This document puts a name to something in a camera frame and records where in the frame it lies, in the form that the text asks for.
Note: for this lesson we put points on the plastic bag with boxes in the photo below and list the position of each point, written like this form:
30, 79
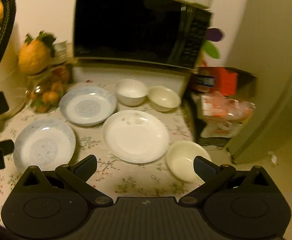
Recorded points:
223, 117

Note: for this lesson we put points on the white ceramic bowl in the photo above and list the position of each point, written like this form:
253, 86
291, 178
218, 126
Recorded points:
131, 92

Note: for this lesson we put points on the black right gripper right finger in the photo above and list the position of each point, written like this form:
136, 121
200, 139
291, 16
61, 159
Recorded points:
214, 177

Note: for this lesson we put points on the white floral plate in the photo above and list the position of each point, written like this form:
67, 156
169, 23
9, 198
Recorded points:
135, 136

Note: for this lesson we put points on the large yellow citrus fruit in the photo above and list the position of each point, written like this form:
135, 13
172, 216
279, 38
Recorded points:
36, 53

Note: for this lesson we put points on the cream bowl by microwave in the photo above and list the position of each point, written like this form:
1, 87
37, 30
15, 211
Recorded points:
163, 99

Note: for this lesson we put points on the tin can with red label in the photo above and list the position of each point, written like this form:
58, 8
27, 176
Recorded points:
60, 53

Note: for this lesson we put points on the glass jar of kumquats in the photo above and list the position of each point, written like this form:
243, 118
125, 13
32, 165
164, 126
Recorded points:
45, 89

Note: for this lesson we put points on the blue patterned plate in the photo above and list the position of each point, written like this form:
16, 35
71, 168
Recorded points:
87, 105
46, 143

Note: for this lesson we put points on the grey refrigerator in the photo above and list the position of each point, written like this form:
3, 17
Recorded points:
263, 48

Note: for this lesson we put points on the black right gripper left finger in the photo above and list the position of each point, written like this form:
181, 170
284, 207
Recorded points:
76, 178

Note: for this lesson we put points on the black microwave oven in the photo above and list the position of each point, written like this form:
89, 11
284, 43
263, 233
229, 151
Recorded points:
165, 32

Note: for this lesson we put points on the red walnut drink box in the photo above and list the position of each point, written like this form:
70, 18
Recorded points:
215, 79

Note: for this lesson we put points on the cream bowl near edge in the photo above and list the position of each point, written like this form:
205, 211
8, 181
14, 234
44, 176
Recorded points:
180, 160

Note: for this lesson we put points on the white microwave stand shelf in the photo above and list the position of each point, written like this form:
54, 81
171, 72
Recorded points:
108, 72

